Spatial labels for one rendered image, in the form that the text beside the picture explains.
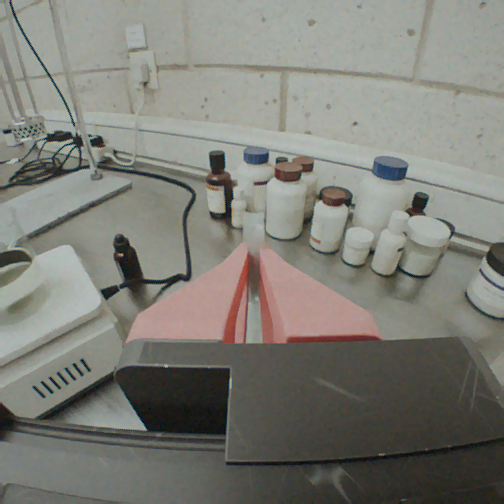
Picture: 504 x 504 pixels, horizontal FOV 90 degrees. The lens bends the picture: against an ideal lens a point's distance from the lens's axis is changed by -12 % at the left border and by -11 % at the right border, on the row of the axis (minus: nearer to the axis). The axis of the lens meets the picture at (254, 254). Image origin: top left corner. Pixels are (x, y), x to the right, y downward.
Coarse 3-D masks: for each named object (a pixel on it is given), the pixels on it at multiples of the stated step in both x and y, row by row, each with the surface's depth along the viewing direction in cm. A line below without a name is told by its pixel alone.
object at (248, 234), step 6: (246, 216) 11; (252, 216) 11; (246, 222) 11; (252, 222) 11; (246, 228) 11; (246, 234) 11; (252, 234) 11; (246, 240) 11; (252, 240) 11; (246, 246) 11; (252, 246) 11; (252, 252) 11; (252, 258) 11; (252, 264) 12; (252, 270) 12; (252, 276) 12; (252, 282) 12; (252, 288) 12; (252, 294) 13
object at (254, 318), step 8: (248, 304) 14; (256, 304) 13; (248, 312) 14; (256, 312) 14; (248, 320) 14; (256, 320) 14; (248, 328) 15; (256, 328) 14; (248, 336) 15; (256, 336) 15
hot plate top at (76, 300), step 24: (48, 264) 26; (72, 264) 26; (72, 288) 24; (48, 312) 21; (72, 312) 21; (96, 312) 22; (0, 336) 19; (24, 336) 19; (48, 336) 20; (0, 360) 18
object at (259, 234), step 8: (256, 216) 11; (256, 224) 11; (256, 232) 11; (264, 232) 11; (256, 240) 11; (264, 240) 11; (256, 248) 11; (256, 256) 11; (256, 264) 12; (256, 272) 12; (256, 280) 12; (256, 288) 12; (256, 296) 13
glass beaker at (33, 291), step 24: (0, 216) 20; (0, 240) 17; (24, 240) 19; (0, 264) 17; (24, 264) 19; (0, 288) 18; (24, 288) 19; (48, 288) 22; (0, 312) 18; (24, 312) 20
